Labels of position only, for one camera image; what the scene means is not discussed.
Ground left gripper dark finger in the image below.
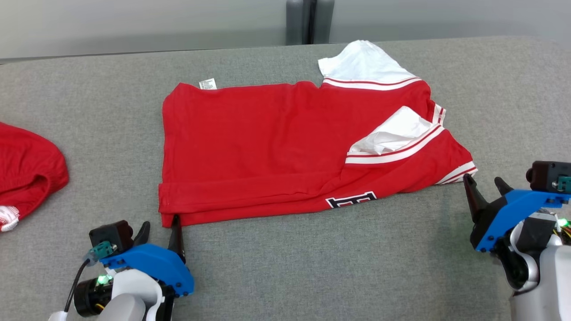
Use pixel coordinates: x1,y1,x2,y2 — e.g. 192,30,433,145
168,215,186,264
133,220,151,248

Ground red Bulls jersey white sleeves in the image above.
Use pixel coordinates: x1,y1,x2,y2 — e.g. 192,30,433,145
158,40,479,228

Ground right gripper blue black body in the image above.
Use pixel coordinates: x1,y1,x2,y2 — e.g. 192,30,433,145
470,189,571,252

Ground red shorts white side stripe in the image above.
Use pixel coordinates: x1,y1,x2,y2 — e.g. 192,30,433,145
0,123,70,232

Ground left arm cable teal connector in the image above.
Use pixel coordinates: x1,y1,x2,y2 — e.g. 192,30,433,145
65,241,115,313

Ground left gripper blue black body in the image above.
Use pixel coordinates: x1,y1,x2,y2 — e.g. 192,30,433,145
102,243,195,298

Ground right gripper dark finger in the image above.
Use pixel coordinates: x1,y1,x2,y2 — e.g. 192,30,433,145
463,173,490,223
494,177,514,197

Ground grey partition post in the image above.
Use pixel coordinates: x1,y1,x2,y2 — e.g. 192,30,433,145
303,0,318,45

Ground grey cylinder post foot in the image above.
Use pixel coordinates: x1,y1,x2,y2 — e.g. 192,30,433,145
286,0,305,45
314,0,335,44

